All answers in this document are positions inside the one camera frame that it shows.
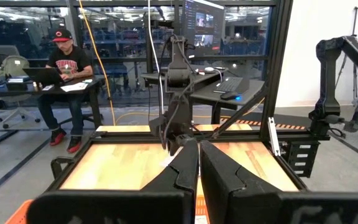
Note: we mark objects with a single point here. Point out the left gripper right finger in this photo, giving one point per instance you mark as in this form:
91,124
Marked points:
225,186

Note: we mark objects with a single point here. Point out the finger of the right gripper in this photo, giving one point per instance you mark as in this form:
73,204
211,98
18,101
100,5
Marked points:
176,147
189,139

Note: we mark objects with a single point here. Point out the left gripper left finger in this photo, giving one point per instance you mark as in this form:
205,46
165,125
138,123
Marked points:
179,180

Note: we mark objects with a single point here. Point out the white packet with black print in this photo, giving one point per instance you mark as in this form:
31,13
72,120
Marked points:
171,160

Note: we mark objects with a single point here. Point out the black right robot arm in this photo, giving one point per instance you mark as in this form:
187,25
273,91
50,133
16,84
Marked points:
179,77

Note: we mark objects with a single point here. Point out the background black robot arm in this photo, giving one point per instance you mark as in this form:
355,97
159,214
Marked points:
328,93

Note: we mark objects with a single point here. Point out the orange plastic basket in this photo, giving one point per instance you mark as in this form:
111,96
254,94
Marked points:
20,214
201,202

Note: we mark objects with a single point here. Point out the black lit computer mouse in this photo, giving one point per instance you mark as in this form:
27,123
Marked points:
228,96

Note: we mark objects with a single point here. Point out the white round puck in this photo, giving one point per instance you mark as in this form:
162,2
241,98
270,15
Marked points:
209,69

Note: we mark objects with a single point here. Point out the black keyboard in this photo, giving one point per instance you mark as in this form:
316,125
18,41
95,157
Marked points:
228,84

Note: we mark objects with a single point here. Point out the black box with white labels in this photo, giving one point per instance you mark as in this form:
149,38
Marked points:
294,161

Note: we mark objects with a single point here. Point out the black keyboard desk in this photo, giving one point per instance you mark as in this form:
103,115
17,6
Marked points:
250,90

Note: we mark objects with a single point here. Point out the black laptop desk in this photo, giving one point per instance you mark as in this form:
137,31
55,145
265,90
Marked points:
93,105

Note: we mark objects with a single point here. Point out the black office chair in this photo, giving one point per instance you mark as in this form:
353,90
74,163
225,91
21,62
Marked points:
89,117

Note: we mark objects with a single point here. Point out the black computer monitor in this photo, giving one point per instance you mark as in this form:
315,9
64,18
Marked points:
204,28

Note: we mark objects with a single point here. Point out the white paper sheets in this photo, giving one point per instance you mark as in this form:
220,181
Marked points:
73,87

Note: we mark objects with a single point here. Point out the person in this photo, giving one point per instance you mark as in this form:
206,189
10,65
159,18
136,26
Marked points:
68,62

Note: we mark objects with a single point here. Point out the black laptop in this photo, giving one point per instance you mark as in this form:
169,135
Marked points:
42,76

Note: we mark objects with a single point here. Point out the beige office chair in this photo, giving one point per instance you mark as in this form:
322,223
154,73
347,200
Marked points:
14,67

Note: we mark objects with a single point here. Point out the thin black stand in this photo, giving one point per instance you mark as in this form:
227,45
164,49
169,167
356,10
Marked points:
355,21

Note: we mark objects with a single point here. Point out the silver metal bracket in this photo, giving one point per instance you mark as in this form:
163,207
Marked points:
273,137

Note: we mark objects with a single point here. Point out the black aluminium table frame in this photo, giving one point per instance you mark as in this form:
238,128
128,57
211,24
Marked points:
277,62

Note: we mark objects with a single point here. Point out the black clamp bracket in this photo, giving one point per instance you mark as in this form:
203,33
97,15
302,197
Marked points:
54,168

